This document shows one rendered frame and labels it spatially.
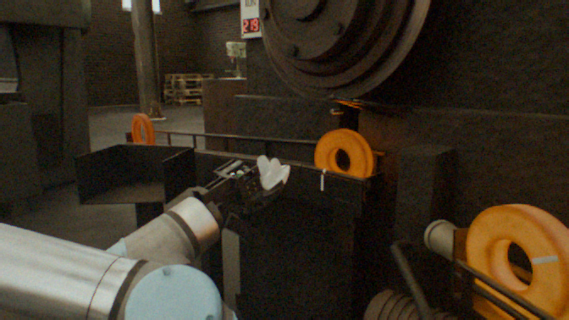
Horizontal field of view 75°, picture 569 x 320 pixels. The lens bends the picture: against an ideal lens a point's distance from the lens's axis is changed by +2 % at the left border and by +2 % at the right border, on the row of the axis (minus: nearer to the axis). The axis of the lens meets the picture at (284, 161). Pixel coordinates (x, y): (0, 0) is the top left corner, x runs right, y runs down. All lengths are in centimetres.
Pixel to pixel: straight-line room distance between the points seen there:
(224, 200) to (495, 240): 42
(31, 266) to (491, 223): 56
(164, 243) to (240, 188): 16
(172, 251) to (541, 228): 49
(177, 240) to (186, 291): 19
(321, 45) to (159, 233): 47
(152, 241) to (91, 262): 14
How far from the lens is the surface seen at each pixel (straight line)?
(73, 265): 47
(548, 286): 55
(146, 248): 59
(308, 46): 81
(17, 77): 349
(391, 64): 79
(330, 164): 93
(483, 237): 60
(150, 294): 42
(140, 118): 176
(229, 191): 65
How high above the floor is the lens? 95
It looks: 14 degrees down
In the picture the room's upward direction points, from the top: straight up
